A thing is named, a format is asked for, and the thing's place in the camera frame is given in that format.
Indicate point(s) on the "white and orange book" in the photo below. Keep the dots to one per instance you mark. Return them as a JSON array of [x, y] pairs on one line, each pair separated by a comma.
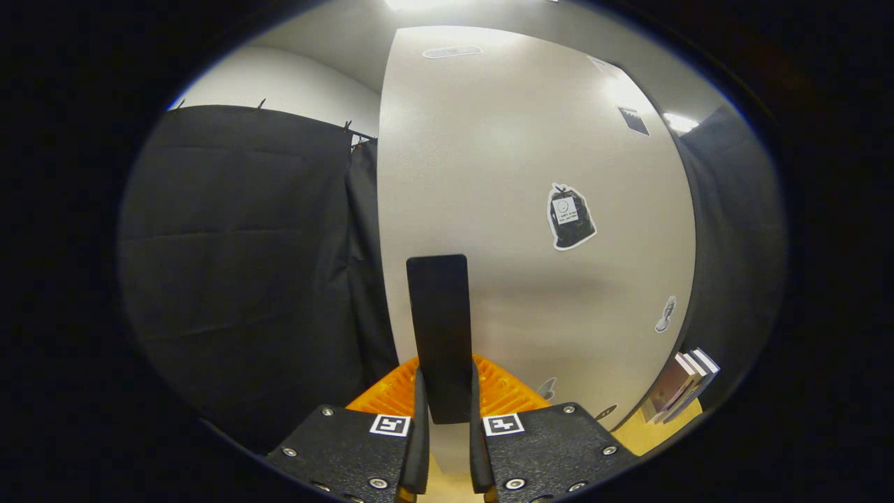
[[695, 381]]

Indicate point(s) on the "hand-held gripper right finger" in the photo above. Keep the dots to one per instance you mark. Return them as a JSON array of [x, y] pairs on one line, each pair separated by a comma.
[[478, 447]]

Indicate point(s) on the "large ceiling light panel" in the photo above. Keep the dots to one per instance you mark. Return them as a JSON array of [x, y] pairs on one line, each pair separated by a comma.
[[419, 3]]

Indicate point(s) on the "black backdrop cloth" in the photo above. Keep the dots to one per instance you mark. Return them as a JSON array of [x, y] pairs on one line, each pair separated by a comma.
[[244, 244]]

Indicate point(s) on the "maroon book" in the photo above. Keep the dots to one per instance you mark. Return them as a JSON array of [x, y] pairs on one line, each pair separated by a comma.
[[667, 391]]

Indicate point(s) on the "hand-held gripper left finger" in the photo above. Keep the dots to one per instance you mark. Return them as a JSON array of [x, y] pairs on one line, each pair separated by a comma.
[[421, 447]]

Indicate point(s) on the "small ceiling light panel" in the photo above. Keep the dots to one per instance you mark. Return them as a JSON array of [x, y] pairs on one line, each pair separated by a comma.
[[681, 123]]

